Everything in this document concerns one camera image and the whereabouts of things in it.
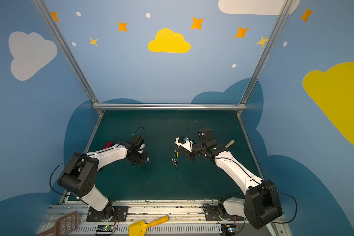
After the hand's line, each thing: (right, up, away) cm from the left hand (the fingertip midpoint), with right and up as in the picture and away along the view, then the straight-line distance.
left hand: (148, 160), depth 92 cm
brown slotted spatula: (-37, -27, -22) cm, 50 cm away
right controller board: (+44, -29, -21) cm, 57 cm away
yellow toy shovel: (0, -28, -23) cm, 36 cm away
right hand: (+20, +10, -13) cm, 26 cm away
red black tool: (-28, +9, +5) cm, 30 cm away
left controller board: (-17, -28, -22) cm, 39 cm away
